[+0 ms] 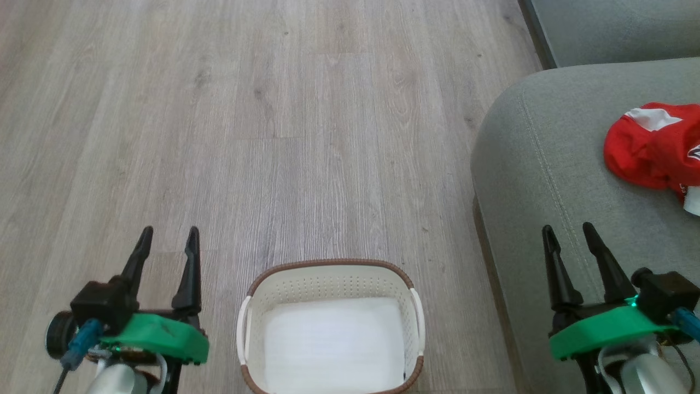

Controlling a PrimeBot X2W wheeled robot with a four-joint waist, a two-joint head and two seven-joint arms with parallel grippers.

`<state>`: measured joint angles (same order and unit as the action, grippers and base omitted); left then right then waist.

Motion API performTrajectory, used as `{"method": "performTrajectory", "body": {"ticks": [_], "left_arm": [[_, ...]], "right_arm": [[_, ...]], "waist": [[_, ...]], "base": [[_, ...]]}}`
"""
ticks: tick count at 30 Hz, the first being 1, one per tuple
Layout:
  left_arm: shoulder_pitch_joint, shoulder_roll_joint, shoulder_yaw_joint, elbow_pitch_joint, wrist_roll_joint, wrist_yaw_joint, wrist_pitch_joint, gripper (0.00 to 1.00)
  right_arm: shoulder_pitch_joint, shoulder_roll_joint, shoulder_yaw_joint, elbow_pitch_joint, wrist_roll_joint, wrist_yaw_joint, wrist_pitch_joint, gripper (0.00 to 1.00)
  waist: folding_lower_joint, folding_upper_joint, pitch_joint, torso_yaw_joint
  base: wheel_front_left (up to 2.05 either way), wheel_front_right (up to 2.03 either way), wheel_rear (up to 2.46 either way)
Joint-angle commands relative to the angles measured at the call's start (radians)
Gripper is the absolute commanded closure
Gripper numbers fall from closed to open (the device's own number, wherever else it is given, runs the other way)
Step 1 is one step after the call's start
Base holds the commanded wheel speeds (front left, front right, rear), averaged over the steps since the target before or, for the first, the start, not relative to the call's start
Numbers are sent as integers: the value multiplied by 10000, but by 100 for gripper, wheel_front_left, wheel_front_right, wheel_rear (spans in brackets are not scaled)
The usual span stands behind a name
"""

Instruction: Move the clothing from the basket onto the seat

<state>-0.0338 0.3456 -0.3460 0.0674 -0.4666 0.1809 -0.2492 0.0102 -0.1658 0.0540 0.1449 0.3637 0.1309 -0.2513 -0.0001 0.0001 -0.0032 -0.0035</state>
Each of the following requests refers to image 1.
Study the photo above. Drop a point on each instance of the white basket with brown rim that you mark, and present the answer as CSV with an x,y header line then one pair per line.
x,y
328,284

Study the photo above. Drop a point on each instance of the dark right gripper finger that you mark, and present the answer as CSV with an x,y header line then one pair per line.
x,y
559,273
607,268

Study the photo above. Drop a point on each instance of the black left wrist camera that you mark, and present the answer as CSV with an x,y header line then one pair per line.
x,y
104,303

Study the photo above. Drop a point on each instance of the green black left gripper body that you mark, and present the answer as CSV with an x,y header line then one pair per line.
x,y
164,336

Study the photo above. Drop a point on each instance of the red white sports jersey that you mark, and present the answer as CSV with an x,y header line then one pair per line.
x,y
651,153

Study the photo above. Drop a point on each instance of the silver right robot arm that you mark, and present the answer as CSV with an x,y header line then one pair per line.
x,y
645,377

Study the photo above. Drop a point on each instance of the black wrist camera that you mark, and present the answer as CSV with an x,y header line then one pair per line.
x,y
104,303
667,293

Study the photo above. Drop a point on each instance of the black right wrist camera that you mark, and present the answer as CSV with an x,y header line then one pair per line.
x,y
667,293

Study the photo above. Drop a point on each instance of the grey fabric sofa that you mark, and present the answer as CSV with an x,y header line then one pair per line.
x,y
547,164

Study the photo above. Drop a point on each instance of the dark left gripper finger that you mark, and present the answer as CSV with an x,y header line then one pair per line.
x,y
138,262
188,273

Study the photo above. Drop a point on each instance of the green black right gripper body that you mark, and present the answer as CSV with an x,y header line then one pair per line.
x,y
601,331

